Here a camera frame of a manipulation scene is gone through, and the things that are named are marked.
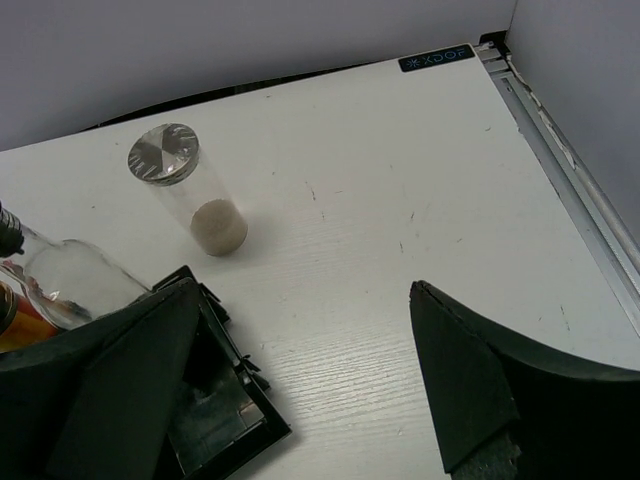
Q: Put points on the clear shaker with steel lid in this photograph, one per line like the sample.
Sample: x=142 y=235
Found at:
x=170 y=161

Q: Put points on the red-lid orange sauce jar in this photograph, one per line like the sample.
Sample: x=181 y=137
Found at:
x=21 y=325

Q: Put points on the right blue logo sticker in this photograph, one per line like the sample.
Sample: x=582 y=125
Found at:
x=436 y=58

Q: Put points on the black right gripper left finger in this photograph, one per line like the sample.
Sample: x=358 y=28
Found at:
x=95 y=402

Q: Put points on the black three-compartment tray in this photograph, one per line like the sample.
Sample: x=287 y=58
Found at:
x=218 y=417

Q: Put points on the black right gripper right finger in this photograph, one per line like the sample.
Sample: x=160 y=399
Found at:
x=505 y=406

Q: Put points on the aluminium right side rail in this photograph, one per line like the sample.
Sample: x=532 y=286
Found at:
x=608 y=240

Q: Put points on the glass bottle with brown residue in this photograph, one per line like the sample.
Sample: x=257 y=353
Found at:
x=70 y=282

